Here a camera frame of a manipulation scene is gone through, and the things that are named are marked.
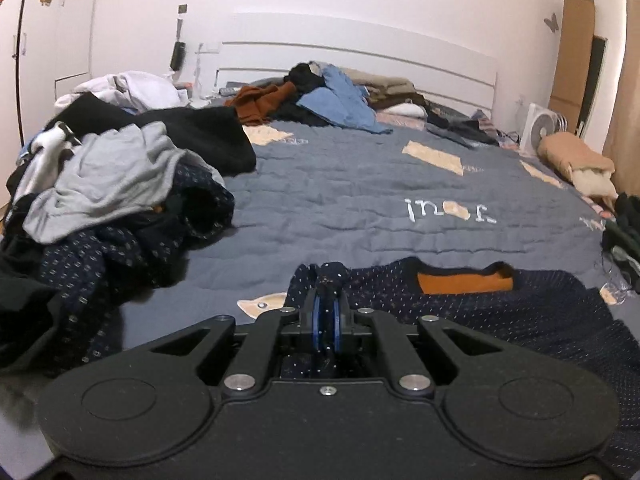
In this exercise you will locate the navy dotted sweater orange lining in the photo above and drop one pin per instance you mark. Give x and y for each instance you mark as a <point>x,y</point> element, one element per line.
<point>500,310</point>

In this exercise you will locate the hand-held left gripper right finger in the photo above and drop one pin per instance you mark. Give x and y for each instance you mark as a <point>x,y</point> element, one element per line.
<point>339,327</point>

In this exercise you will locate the beige curtain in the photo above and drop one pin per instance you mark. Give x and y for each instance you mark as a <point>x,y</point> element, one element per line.
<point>627,110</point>

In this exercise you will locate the black board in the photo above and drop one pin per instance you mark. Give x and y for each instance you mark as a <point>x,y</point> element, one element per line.
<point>597,85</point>

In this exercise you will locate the navy diamond-patterned garment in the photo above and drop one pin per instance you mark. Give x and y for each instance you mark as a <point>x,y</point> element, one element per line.
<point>125,250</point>

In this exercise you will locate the black sweater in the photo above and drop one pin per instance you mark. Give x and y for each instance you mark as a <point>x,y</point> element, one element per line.
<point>210,135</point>

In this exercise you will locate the white headboard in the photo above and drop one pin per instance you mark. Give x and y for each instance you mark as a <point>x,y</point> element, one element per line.
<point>375,45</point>

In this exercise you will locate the white box fan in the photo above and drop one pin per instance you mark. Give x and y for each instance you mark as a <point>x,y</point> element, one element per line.
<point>537,127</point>

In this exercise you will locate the grey printed quilt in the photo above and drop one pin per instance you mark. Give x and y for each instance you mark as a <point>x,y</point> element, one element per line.
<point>350,175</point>

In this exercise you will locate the white wardrobe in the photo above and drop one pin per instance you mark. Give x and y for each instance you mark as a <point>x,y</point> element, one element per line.
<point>50,50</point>

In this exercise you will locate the white grey cloth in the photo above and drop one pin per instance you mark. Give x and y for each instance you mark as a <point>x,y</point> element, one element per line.
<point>45,145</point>

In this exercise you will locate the stack of folded dark clothes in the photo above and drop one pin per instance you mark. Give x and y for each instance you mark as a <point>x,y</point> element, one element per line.
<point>625,240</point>

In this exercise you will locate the black wall-hung brush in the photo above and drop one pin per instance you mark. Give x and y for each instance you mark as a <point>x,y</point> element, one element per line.
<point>178,56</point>

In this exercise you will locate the rust brown garment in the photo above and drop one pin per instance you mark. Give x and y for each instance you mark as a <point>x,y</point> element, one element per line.
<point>255,102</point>

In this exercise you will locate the light grey garment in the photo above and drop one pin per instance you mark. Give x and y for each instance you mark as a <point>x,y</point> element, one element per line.
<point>110,175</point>

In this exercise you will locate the dark clothes heap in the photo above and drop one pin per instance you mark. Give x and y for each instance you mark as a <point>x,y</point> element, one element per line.
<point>460,127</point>

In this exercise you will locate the khaki clothes pile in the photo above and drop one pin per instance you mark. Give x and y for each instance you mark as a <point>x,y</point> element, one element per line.
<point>385,85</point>

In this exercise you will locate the grey butterfly wall decal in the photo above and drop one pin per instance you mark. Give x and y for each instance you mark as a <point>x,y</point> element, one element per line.
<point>551,22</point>

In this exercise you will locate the white garment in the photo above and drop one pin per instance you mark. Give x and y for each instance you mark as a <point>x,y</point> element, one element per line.
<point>145,90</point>

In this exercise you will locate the striped pink cloth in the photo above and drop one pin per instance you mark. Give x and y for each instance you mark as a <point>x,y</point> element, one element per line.
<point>502,135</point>

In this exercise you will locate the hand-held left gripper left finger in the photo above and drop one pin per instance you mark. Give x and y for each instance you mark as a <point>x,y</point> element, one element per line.
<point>314,327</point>

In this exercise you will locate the blue denim shirt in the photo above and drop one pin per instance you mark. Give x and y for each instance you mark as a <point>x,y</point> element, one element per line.
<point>340,105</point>

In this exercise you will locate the cardboard sheet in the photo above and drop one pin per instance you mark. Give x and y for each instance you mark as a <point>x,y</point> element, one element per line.
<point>570,50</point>

